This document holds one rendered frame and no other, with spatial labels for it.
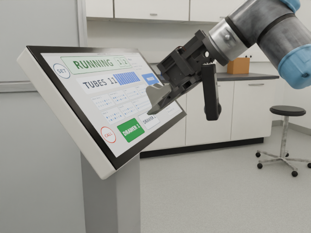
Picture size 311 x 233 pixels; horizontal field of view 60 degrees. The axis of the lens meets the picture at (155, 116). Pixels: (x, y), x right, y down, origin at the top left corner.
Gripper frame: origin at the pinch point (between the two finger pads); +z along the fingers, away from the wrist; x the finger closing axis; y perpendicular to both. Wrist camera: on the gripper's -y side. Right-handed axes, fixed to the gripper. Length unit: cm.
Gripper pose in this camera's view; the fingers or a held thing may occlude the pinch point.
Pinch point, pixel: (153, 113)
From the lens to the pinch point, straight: 62.3
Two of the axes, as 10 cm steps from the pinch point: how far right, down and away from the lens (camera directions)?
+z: -7.1, 5.6, 4.3
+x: -3.7, 2.2, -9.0
